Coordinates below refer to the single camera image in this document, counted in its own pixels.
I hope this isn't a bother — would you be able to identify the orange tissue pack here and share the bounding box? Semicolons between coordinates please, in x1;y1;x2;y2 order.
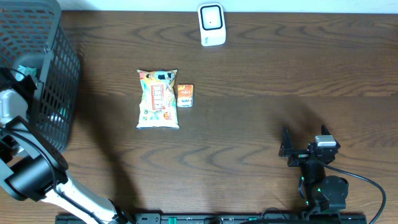
177;84;194;108

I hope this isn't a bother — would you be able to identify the yellow snack bag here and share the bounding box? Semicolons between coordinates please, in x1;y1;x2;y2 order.
136;70;180;129

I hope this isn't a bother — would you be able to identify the green tissue pack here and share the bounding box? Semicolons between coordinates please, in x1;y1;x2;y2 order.
16;65;37;81

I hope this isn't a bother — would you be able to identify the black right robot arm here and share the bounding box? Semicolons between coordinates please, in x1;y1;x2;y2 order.
279;125;349;213

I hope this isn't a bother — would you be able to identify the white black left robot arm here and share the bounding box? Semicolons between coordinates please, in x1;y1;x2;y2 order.
1;116;136;224

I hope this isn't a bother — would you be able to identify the white barcode scanner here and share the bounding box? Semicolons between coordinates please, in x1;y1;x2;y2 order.
197;3;226;47

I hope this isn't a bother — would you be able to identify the teal item behind basket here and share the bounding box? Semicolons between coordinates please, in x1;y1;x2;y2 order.
49;107;68;124

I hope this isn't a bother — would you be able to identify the dark grey plastic basket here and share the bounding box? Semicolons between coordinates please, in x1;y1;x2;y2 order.
1;0;81;152

